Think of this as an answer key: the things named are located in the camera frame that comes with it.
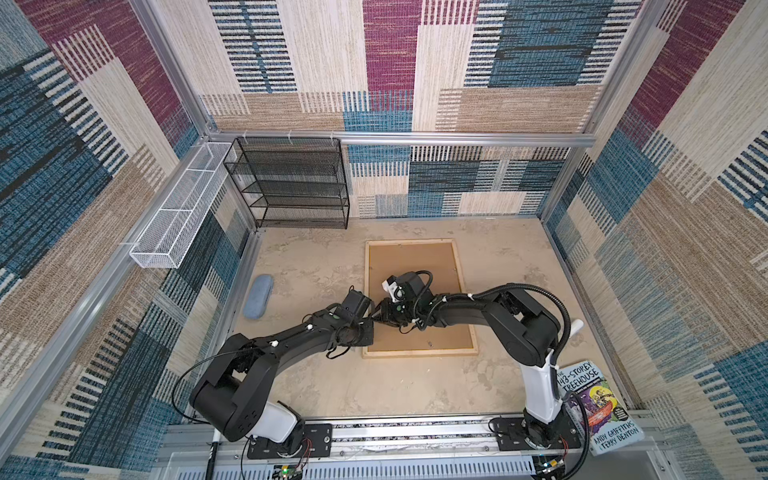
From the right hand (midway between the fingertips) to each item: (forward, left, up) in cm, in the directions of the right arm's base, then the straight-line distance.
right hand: (372, 322), depth 91 cm
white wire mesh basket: (+22, +61, +17) cm, 67 cm away
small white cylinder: (-4, -60, 0) cm, 60 cm away
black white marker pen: (-32, +38, -1) cm, 49 cm away
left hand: (-3, +1, 0) cm, 3 cm away
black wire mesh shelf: (+49, +29, +15) cm, 59 cm away
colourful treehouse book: (-29, -58, -1) cm, 65 cm away
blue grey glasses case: (+10, +36, +1) cm, 38 cm away
